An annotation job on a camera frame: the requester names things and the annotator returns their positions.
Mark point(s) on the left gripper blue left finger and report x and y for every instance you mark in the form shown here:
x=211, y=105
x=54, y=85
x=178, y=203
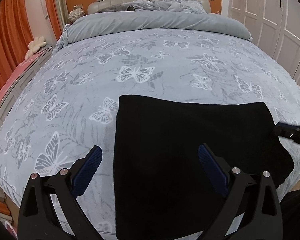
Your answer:
x=37, y=215

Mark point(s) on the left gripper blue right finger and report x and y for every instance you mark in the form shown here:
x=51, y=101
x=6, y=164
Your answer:
x=251, y=207

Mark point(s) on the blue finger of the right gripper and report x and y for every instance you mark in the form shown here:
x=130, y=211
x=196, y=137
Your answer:
x=291, y=132

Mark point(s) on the black pants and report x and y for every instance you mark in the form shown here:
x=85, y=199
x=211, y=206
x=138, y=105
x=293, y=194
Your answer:
x=161, y=188

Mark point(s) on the butterfly pattern grey bedspread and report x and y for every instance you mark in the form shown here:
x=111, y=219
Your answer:
x=71, y=103

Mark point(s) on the white panelled wardrobe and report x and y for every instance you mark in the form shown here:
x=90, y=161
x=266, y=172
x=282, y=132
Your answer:
x=274, y=26

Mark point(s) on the pink bedside bench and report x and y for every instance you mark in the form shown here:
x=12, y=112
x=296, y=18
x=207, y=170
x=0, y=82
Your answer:
x=25, y=71

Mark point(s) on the plain grey folded duvet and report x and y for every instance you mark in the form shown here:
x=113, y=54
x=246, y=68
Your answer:
x=106, y=23

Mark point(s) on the butterfly pattern pillow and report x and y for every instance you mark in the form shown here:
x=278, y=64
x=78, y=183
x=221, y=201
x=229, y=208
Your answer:
x=186, y=6

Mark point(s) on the cream flower shaped cushion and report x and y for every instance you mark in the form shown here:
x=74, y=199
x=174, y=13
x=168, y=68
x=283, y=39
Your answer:
x=34, y=46

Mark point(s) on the orange curtain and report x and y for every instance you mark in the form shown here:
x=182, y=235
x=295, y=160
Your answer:
x=15, y=35

